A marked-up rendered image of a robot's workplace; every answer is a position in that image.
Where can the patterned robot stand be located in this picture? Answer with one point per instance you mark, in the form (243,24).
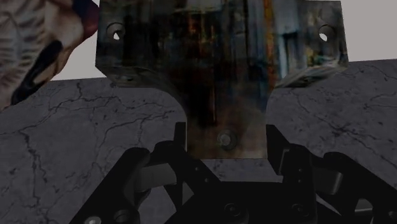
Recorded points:
(217,62)

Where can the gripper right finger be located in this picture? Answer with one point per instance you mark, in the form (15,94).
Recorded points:
(338,183)

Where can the beige striped toy figure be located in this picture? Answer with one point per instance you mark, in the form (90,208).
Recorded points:
(28,40)

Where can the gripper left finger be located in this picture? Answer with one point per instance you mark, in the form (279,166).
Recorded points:
(145,173)

